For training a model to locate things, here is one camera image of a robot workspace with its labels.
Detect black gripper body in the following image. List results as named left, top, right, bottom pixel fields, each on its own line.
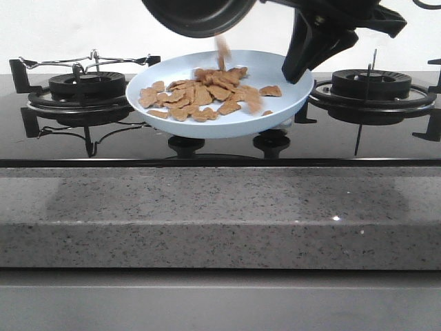
left=279, top=0, right=407, bottom=38

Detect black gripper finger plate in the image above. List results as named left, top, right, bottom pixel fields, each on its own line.
left=282, top=10, right=358, bottom=83

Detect light blue plate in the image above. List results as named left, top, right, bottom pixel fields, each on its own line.
left=125, top=50, right=314, bottom=139

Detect brown meat pieces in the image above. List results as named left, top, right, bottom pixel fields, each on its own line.
left=139, top=36, right=283, bottom=122

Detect black frying pan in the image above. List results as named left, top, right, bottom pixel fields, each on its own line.
left=143, top=0, right=255, bottom=38

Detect black pan support without pan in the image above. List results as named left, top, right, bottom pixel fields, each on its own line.
left=309, top=63, right=440, bottom=114

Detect black burner without pan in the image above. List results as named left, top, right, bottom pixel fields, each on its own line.
left=331, top=69, right=412, bottom=101

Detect silver right stove knob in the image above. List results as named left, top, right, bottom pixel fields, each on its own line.
left=253, top=129, right=291, bottom=159

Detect silver stove knob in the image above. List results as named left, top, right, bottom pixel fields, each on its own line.
left=168, top=136, right=205, bottom=159
left=253, top=129, right=291, bottom=159

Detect silver left stove knob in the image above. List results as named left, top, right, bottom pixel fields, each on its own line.
left=168, top=136, right=205, bottom=159

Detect black burner under pan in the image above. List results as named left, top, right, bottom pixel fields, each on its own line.
left=48, top=72, right=126, bottom=97

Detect black glass cooktop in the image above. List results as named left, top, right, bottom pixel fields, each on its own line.
left=1, top=74, right=440, bottom=168

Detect black pan support under pan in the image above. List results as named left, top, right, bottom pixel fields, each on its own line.
left=9, top=49, right=161, bottom=114

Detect grey cabinet front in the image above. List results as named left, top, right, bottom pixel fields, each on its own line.
left=1, top=269, right=440, bottom=330

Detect wire trivet ring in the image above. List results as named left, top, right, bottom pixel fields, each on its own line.
left=19, top=48, right=152, bottom=75

